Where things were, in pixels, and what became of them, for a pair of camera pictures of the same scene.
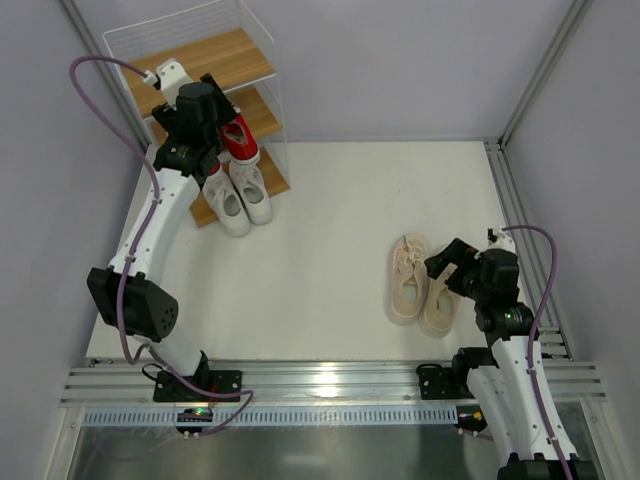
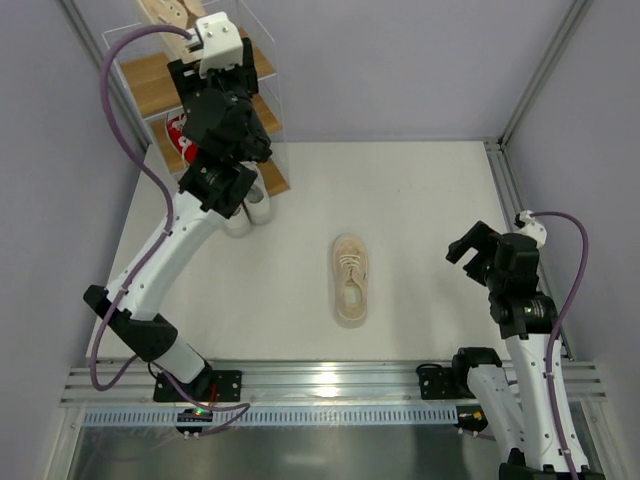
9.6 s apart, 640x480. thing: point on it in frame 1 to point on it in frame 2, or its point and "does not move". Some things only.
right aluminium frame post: x=571 y=21 does not move
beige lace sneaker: x=408 y=279 to x=178 y=13
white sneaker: x=252 y=187 does not move
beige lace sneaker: x=438 y=312 to x=350 y=268
